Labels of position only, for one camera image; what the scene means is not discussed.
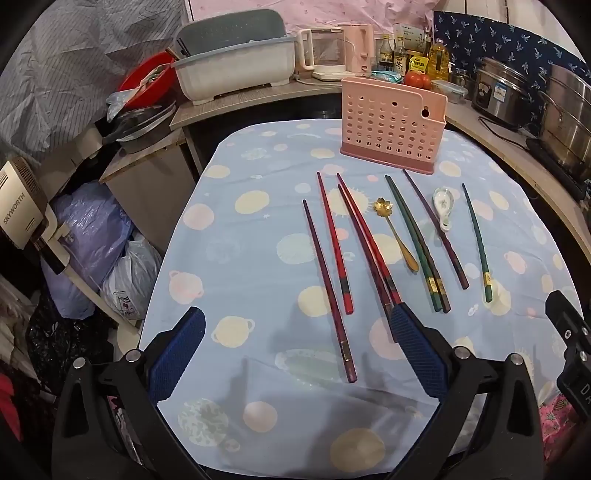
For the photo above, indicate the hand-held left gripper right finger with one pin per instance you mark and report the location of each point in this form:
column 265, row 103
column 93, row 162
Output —
column 415, row 355

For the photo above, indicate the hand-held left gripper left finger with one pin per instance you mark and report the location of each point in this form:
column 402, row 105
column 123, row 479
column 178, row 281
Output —
column 178, row 355

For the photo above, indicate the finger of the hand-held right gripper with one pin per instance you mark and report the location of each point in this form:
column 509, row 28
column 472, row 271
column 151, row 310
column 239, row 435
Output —
column 561, row 314

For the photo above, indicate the green chopstick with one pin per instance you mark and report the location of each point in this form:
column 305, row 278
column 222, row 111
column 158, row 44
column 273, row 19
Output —
column 444, row 302
column 486, row 286
column 434, row 302

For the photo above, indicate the dark maroon chopstick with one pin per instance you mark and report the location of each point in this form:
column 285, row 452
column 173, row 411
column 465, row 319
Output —
column 325, row 286
column 461, row 277

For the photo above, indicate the red chopstick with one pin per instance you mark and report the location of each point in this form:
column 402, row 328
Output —
column 333, row 240
column 358, row 230
column 367, row 230

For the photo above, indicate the pink perforated utensil basket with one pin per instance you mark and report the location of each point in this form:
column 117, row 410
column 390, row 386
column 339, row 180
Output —
column 383, row 124

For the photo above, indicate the pink floral cloth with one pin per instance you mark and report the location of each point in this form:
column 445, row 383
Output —
column 561, row 424

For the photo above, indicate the white plastic bag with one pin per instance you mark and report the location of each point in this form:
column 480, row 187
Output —
column 134, row 272

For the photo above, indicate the light blue planet-print tablecloth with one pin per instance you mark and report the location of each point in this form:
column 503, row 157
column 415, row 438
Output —
column 258, row 258

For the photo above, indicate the gold flower-shaped spoon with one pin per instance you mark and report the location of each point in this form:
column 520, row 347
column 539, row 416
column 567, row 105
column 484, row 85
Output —
column 382, row 206

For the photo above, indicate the black induction cooker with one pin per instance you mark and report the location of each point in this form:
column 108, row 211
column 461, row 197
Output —
column 554, row 161

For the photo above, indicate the purple plastic bag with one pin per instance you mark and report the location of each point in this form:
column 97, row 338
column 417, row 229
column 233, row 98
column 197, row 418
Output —
column 87, row 230

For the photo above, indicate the white ceramic spoon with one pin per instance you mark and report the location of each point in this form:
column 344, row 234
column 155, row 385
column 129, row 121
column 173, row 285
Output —
column 442, row 201

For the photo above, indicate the small wooden cabinet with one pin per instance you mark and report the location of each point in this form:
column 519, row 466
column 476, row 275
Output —
column 147, row 194

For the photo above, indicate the large steel pot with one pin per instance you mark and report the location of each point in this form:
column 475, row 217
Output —
column 568, row 120

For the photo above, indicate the white fan heater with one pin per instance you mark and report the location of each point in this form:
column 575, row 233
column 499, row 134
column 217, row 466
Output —
column 18, row 203

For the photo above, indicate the black pan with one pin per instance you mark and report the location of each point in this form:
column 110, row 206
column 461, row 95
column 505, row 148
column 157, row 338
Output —
column 138, row 131

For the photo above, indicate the steel rice cooker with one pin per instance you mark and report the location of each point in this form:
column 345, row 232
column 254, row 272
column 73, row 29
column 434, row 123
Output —
column 503, row 92

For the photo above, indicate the glass food container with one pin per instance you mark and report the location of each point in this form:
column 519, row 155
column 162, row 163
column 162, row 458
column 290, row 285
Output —
column 450, row 91

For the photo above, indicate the red tomato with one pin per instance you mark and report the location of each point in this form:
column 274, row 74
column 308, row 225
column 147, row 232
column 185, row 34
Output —
column 418, row 81

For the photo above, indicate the red plastic basin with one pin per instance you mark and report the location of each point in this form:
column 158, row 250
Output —
column 138, row 78

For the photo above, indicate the dark blue floral cloth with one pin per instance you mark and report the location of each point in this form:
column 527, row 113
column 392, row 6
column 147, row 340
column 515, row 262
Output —
column 508, row 37

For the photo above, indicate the grey and white dish rack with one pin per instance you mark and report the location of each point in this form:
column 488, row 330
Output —
column 231, row 74

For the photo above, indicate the yellow packet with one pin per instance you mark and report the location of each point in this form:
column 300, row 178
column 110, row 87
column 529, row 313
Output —
column 419, row 63

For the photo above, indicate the dark sauce bottle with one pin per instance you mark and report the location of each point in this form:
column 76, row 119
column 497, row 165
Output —
column 400, row 60
column 387, row 53

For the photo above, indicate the grey striped cloth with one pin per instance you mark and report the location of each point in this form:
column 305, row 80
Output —
column 60, row 69

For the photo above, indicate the white glass kettle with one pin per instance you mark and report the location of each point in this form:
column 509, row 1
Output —
column 328, row 50

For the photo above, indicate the pink patterned cloth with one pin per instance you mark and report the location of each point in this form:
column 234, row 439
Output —
column 277, row 11

